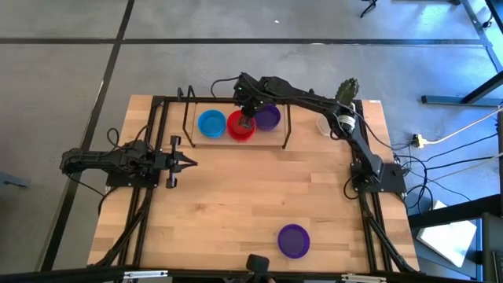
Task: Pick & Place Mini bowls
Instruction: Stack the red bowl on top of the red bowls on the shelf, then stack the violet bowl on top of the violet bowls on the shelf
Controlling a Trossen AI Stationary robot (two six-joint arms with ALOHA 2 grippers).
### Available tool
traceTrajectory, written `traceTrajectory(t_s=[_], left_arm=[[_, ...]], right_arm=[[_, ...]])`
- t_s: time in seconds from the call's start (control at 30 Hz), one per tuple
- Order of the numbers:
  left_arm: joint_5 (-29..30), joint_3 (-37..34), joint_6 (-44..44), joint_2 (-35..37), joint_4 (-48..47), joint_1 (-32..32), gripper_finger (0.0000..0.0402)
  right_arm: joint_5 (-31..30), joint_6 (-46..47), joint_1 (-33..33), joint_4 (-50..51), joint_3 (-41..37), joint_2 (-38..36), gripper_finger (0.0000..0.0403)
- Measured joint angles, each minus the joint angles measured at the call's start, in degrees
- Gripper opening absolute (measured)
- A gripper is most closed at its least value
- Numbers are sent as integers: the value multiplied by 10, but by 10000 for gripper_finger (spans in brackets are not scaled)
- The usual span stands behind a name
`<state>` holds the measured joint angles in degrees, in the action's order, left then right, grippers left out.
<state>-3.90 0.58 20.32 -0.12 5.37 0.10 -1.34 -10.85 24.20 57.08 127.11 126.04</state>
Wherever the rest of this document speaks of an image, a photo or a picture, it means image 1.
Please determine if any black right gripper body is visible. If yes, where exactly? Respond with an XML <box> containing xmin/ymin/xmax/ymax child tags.
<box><xmin>234</xmin><ymin>84</ymin><xmax>265</xmax><ymax>115</ymax></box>

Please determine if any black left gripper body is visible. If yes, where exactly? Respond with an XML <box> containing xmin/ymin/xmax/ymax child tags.
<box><xmin>154</xmin><ymin>134</ymin><xmax>182</xmax><ymax>189</ymax></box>

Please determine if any red plastic mini bowl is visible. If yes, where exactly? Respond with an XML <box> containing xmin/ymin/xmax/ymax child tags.
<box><xmin>226</xmin><ymin>109</ymin><xmax>257</xmax><ymax>143</ymax></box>

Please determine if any purple plastic mini bowl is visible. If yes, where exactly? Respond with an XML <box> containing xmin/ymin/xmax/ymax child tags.
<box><xmin>254</xmin><ymin>103</ymin><xmax>282</xmax><ymax>132</ymax></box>
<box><xmin>277</xmin><ymin>223</ymin><xmax>311</xmax><ymax>259</ymax></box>

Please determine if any blue plastic mini bowl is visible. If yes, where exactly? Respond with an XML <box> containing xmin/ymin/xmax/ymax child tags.
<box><xmin>196</xmin><ymin>108</ymin><xmax>228</xmax><ymax>139</ymax></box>

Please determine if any green cactus in white pot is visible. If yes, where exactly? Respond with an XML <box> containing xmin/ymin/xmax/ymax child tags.
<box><xmin>316</xmin><ymin>77</ymin><xmax>361</xmax><ymax>138</ymax></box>

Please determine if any black stand foot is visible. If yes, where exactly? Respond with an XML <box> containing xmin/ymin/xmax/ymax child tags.
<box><xmin>359</xmin><ymin>0</ymin><xmax>379</xmax><ymax>19</ymax></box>

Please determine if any white sheet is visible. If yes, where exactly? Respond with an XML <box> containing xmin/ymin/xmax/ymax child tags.
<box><xmin>416</xmin><ymin>199</ymin><xmax>479</xmax><ymax>269</ymax></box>

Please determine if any black desk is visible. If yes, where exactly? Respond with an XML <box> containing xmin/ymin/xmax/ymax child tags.
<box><xmin>407</xmin><ymin>194</ymin><xmax>503</xmax><ymax>283</ymax></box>

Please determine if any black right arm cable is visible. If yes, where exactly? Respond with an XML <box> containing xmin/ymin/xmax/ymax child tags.
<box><xmin>210</xmin><ymin>75</ymin><xmax>241</xmax><ymax>99</ymax></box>

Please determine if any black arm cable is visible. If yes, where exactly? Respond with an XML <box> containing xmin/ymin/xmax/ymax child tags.
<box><xmin>106</xmin><ymin>127</ymin><xmax>120</xmax><ymax>148</ymax></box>
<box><xmin>210</xmin><ymin>75</ymin><xmax>241</xmax><ymax>99</ymax></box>

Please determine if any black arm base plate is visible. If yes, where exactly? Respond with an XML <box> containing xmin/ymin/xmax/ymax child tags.
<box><xmin>105</xmin><ymin>172</ymin><xmax>162</xmax><ymax>189</ymax></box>
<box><xmin>351</xmin><ymin>161</ymin><xmax>407</xmax><ymax>194</ymax></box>

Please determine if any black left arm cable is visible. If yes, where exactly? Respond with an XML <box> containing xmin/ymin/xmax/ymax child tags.
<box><xmin>106</xmin><ymin>127</ymin><xmax>120</xmax><ymax>148</ymax></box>

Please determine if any silver metal bracket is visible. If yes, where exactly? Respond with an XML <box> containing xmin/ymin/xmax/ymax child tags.
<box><xmin>123</xmin><ymin>270</ymin><xmax>169</xmax><ymax>281</ymax></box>
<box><xmin>340</xmin><ymin>273</ymin><xmax>388</xmax><ymax>283</ymax></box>

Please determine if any black aluminium rig frame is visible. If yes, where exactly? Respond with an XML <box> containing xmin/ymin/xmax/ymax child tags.
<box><xmin>0</xmin><ymin>95</ymin><xmax>503</xmax><ymax>283</ymax></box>

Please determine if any yellow extension cord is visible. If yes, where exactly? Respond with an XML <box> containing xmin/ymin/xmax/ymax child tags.
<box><xmin>411</xmin><ymin>106</ymin><xmax>503</xmax><ymax>149</ymax></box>

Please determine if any black table leg frame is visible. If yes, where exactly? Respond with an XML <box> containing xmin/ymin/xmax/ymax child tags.
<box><xmin>420</xmin><ymin>0</ymin><xmax>503</xmax><ymax>108</ymax></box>

